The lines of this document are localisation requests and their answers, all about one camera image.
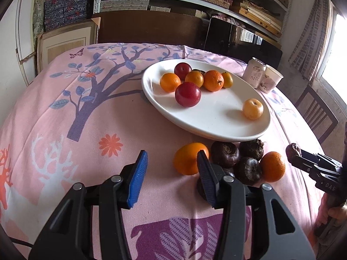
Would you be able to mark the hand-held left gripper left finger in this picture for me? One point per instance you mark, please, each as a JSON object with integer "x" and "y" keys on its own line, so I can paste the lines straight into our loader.
{"x": 138, "y": 178}

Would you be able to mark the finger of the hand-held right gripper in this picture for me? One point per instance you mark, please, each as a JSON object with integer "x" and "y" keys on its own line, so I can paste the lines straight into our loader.
{"x": 303, "y": 164}
{"x": 320, "y": 159}

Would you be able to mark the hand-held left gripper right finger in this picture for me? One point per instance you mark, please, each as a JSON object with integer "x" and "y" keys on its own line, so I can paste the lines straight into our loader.
{"x": 207, "y": 181}

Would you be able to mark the white oval plate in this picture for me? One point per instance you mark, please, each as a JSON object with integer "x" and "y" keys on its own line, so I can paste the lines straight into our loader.
{"x": 217, "y": 119}

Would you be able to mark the pale yellow fruit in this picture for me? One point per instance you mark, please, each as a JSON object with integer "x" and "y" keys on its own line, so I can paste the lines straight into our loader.
{"x": 252, "y": 109}

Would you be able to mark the large red plum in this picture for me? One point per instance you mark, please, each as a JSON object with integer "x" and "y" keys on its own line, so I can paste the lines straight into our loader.
{"x": 188, "y": 94}

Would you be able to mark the mandarin orange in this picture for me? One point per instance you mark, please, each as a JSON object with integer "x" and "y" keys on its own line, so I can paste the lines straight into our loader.
{"x": 272, "y": 166}
{"x": 213, "y": 80}

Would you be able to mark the small smooth orange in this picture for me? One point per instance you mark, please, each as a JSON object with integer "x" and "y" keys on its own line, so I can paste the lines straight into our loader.
{"x": 170, "y": 82}

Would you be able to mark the large yellow-orange citrus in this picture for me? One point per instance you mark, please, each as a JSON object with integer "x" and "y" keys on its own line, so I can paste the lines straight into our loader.
{"x": 194, "y": 78}

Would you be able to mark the small yellow-orange citrus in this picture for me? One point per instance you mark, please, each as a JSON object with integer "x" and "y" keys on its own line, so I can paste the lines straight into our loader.
{"x": 227, "y": 79}

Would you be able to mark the small red plum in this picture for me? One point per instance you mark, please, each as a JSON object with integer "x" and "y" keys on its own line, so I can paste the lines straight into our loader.
{"x": 183, "y": 70}

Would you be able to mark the person's right hand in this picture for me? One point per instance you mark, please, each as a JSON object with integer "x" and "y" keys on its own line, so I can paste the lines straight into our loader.
{"x": 337, "y": 213}

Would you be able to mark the dark wooden chair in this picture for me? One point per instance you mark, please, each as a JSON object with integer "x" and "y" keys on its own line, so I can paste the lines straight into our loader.
{"x": 317, "y": 108}
{"x": 149, "y": 29}

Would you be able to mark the white paper cup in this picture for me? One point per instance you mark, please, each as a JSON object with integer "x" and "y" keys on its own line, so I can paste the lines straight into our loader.
{"x": 271, "y": 81}

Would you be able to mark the white drink can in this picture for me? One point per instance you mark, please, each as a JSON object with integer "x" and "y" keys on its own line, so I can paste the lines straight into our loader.
{"x": 253, "y": 73}

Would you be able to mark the bright window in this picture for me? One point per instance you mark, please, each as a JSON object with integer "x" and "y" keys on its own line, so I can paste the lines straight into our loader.
{"x": 337, "y": 48}

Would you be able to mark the patterned curtain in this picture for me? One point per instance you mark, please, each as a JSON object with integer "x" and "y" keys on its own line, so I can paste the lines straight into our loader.
{"x": 309, "y": 32}

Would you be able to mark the black panel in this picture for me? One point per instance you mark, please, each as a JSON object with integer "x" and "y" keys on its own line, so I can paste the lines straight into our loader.
{"x": 219, "y": 35}

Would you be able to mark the dark wooden chair back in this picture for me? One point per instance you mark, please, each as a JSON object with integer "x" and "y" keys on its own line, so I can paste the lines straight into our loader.
{"x": 149, "y": 29}

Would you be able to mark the stack of flat wooden boxes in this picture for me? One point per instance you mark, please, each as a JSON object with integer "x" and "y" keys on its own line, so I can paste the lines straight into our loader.
{"x": 260, "y": 16}

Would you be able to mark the metal shelf rack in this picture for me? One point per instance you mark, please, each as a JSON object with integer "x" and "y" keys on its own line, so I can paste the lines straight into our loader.
{"x": 97, "y": 2}

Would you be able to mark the white board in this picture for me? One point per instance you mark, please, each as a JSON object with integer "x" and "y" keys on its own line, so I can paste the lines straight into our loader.
{"x": 25, "y": 32}

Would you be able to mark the stack of blue patterned boxes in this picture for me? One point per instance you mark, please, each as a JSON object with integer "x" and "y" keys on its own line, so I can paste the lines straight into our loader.
{"x": 65, "y": 8}

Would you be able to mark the mottled grey board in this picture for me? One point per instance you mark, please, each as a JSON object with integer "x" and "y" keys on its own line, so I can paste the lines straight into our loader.
{"x": 39, "y": 5}

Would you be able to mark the wooden picture frame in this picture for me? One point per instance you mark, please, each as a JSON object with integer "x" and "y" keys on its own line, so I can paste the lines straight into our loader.
{"x": 62, "y": 46}

